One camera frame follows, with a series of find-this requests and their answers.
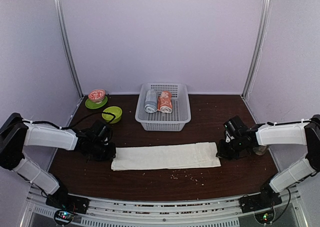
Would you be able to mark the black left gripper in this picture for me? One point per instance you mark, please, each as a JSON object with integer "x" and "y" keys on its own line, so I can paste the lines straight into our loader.
{"x": 111, "y": 154}

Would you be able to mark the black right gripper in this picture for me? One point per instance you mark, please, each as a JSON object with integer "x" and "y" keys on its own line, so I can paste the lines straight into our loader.
{"x": 221, "y": 153}

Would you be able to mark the cream white towel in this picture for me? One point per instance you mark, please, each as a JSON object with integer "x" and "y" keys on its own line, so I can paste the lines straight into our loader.
{"x": 183, "y": 156}

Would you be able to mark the white perforated plastic basket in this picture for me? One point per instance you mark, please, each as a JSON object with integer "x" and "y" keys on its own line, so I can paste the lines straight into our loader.
{"x": 159, "y": 121}

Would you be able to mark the orange bunny pattern towel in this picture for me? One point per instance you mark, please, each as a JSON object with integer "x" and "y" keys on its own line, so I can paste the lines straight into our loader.
{"x": 164, "y": 104}

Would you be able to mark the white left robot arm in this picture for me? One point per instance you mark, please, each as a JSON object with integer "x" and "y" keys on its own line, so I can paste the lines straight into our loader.
{"x": 16, "y": 133}

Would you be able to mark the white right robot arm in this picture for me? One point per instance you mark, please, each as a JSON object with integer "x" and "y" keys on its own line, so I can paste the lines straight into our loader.
{"x": 306, "y": 132}

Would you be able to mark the cream patterned cup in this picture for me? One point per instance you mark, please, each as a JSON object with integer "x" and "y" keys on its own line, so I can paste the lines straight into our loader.
{"x": 260, "y": 151}

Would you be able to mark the green plastic bowl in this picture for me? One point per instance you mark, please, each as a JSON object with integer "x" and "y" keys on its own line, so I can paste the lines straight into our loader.
{"x": 112, "y": 114}

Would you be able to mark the green plastic plate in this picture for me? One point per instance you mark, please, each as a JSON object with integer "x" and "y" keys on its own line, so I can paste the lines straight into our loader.
{"x": 89, "y": 104}

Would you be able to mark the red white patterned bowl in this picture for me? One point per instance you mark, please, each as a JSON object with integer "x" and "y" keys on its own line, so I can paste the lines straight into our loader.
{"x": 97, "y": 95}

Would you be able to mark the rolled light blue towel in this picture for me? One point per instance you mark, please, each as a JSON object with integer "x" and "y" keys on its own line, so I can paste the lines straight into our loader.
{"x": 151, "y": 101}

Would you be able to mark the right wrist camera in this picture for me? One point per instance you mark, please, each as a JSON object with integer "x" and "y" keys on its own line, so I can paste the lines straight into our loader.
{"x": 228, "y": 137}

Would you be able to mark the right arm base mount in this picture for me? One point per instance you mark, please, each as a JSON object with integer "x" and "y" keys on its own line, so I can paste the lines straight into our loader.
{"x": 262, "y": 203}

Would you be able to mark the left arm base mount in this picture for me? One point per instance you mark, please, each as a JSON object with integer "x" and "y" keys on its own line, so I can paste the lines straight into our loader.
{"x": 68, "y": 206}

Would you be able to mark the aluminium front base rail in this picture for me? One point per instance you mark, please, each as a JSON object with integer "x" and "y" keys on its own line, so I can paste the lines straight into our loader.
{"x": 219, "y": 212}

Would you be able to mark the right aluminium frame post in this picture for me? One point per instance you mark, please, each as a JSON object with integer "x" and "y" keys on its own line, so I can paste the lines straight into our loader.
{"x": 257, "y": 52}

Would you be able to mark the aluminium frame post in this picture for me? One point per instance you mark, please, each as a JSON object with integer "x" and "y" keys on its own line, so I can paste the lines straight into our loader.
{"x": 67, "y": 47}
{"x": 257, "y": 52}

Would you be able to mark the left aluminium frame post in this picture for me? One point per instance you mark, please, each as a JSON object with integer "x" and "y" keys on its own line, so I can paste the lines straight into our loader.
{"x": 67, "y": 47}

